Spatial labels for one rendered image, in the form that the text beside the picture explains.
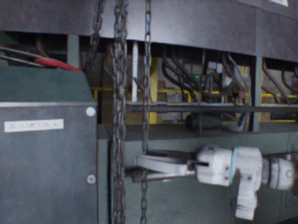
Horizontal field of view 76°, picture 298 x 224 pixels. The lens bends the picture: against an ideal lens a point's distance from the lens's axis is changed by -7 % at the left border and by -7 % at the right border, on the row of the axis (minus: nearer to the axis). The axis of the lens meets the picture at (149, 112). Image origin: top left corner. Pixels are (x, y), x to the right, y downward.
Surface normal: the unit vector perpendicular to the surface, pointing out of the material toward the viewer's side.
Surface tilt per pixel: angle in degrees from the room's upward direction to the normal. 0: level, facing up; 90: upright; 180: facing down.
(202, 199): 90
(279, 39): 90
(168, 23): 90
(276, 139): 90
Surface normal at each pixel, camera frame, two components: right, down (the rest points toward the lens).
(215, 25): 0.30, 0.08
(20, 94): 0.44, -0.65
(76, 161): 0.61, 0.07
